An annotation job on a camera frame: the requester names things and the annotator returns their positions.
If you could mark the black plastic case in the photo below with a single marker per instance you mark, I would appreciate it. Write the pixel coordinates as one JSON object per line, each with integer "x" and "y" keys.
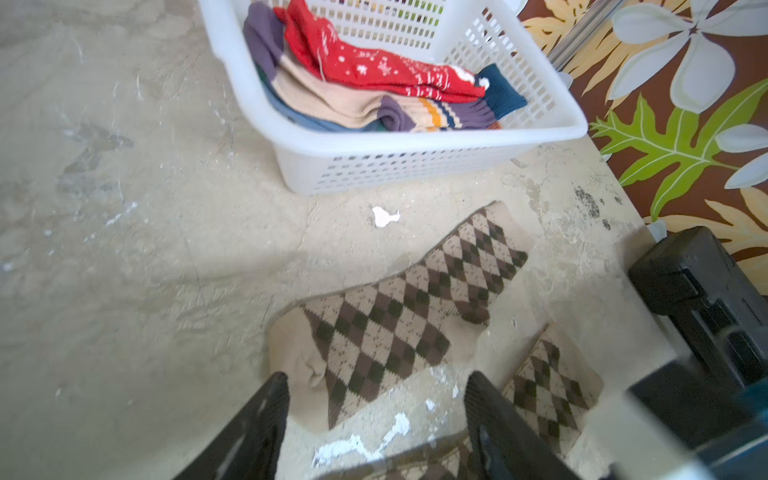
{"x": 690, "y": 278}

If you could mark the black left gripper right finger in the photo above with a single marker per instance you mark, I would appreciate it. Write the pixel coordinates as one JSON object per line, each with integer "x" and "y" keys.
{"x": 503, "y": 445}

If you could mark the beige brown argyle sock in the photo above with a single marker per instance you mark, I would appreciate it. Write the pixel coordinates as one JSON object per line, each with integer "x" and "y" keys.
{"x": 342, "y": 351}

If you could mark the aluminium frame post right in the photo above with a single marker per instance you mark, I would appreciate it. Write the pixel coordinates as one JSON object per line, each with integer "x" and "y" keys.
{"x": 582, "y": 32}

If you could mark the blue sock orange cuff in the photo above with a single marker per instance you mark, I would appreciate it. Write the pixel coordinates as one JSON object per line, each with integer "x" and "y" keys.
{"x": 310, "y": 122}

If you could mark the beige purple striped sock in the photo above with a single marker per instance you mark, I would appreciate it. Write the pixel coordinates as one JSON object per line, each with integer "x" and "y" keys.
{"x": 353, "y": 108}

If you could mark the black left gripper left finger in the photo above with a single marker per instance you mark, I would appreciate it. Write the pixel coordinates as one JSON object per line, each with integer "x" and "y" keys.
{"x": 249, "y": 446}

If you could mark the white plastic laundry basket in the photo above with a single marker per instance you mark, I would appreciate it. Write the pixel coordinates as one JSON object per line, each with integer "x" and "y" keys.
{"x": 467, "y": 34}

